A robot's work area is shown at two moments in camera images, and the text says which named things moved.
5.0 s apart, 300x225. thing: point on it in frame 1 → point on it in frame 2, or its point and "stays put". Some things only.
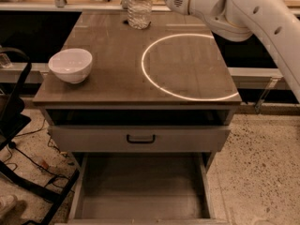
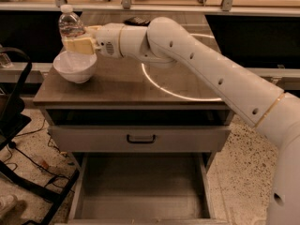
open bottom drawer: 142,188 stays put
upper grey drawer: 139,139 stays put
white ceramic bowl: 73,65 stays put
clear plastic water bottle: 139,8 → 69,24
